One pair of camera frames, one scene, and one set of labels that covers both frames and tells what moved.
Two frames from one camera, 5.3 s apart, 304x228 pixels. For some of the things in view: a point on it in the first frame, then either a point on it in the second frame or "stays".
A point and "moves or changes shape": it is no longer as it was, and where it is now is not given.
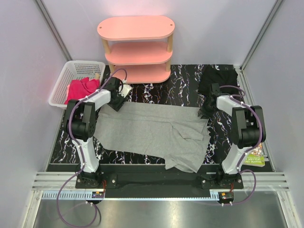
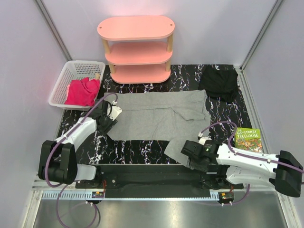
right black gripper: x=206 y=115 to x=204 y=167
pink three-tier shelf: x=142 y=46 stays
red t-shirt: x=81 y=87 stays
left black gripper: x=116 y=107 to x=104 y=129
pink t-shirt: x=67 y=91 stays
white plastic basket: x=74 y=70 stays
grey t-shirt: x=172 y=131 moves or changes shape
